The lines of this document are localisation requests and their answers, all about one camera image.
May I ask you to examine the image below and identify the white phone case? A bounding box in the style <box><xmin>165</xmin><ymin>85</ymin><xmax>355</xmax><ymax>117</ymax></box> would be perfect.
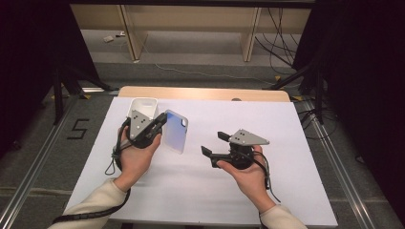
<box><xmin>127</xmin><ymin>97</ymin><xmax>160</xmax><ymax>122</ymax></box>

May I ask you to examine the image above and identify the wooden table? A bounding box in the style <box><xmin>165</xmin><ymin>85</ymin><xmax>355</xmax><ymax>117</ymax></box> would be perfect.
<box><xmin>117</xmin><ymin>85</ymin><xmax>291</xmax><ymax>103</ymax></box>

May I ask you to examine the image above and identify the person's left hand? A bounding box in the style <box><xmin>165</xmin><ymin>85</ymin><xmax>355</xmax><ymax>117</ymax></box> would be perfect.
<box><xmin>113</xmin><ymin>125</ymin><xmax>162</xmax><ymax>193</ymax></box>

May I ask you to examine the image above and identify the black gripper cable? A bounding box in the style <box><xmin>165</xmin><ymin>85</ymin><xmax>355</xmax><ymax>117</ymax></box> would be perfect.
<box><xmin>52</xmin><ymin>117</ymin><xmax>132</xmax><ymax>224</ymax></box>
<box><xmin>251</xmin><ymin>151</ymin><xmax>282</xmax><ymax>203</ymax></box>

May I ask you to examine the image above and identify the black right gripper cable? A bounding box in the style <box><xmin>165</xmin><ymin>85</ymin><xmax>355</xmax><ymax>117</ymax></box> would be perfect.
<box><xmin>251</xmin><ymin>151</ymin><xmax>282</xmax><ymax>203</ymax></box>

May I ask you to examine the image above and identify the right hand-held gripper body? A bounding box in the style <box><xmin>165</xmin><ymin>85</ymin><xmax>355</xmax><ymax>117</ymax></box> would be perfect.
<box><xmin>209</xmin><ymin>128</ymin><xmax>270</xmax><ymax>171</ymax></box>

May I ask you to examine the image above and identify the black metal stand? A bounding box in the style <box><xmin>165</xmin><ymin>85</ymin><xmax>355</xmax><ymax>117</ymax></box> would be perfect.
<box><xmin>52</xmin><ymin>67</ymin><xmax>113</xmax><ymax>126</ymax></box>
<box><xmin>269</xmin><ymin>60</ymin><xmax>327</xmax><ymax>126</ymax></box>

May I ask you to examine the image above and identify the aluminium floor rail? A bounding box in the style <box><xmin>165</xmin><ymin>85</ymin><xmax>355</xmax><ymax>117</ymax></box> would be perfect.
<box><xmin>302</xmin><ymin>99</ymin><xmax>380</xmax><ymax>229</ymax></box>
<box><xmin>0</xmin><ymin>94</ymin><xmax>81</xmax><ymax>227</ymax></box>

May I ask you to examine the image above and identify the bundle of black floor cables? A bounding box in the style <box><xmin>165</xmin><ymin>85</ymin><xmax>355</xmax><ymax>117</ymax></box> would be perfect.
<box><xmin>254</xmin><ymin>7</ymin><xmax>308</xmax><ymax>69</ymax></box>

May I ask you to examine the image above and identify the person's right hand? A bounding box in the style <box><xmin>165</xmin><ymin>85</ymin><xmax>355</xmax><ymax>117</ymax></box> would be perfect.
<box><xmin>217</xmin><ymin>145</ymin><xmax>277</xmax><ymax>214</ymax></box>

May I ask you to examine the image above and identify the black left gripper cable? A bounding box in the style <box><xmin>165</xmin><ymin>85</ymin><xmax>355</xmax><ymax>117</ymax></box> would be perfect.
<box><xmin>52</xmin><ymin>117</ymin><xmax>132</xmax><ymax>224</ymax></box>

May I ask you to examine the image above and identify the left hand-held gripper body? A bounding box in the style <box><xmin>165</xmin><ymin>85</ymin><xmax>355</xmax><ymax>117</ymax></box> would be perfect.
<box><xmin>128</xmin><ymin>109</ymin><xmax>161</xmax><ymax>150</ymax></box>

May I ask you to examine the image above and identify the translucent blue phone case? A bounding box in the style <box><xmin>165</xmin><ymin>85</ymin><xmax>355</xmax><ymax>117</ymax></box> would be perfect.
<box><xmin>161</xmin><ymin>109</ymin><xmax>189</xmax><ymax>156</ymax></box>

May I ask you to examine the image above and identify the wooden shelf unit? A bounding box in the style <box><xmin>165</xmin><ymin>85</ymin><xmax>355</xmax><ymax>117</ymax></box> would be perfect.
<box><xmin>70</xmin><ymin>4</ymin><xmax>312</xmax><ymax>63</ymax></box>

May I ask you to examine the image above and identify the black curtain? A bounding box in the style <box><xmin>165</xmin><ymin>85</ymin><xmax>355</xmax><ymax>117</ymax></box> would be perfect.
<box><xmin>0</xmin><ymin>0</ymin><xmax>111</xmax><ymax>156</ymax></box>
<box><xmin>291</xmin><ymin>0</ymin><xmax>405</xmax><ymax>220</ymax></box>

